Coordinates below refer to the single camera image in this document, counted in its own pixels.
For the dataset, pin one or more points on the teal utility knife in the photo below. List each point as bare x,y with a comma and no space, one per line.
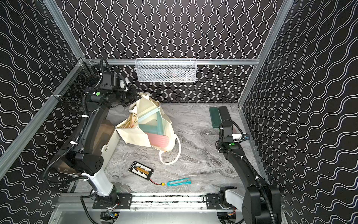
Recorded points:
184,181

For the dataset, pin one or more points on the white wire mesh basket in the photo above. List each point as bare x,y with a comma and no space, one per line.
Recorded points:
166,70

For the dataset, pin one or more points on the dark green pencil case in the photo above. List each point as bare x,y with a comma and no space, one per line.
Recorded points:
215,117

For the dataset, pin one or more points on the cream canvas tote bag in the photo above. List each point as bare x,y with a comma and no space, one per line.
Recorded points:
131,133

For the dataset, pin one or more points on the black pencil case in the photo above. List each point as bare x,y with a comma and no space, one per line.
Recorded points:
225,116

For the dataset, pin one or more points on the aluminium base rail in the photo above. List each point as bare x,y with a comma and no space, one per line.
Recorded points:
223,201

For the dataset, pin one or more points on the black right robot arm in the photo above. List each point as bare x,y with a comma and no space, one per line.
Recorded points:
251,179

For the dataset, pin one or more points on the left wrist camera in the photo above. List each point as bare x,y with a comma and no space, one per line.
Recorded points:
113,82

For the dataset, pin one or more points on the black battery pack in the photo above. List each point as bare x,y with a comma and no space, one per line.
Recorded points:
141,170

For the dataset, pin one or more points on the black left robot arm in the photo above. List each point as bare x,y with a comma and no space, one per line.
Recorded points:
83,152

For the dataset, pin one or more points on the brown storage box white handle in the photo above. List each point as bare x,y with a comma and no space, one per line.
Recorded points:
105,143

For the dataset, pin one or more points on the light green case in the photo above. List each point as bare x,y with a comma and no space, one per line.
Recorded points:
145,114

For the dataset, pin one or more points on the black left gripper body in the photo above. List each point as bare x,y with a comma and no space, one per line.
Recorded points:
130,96

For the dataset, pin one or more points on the teal pencil case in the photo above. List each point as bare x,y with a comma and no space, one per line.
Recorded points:
153,124

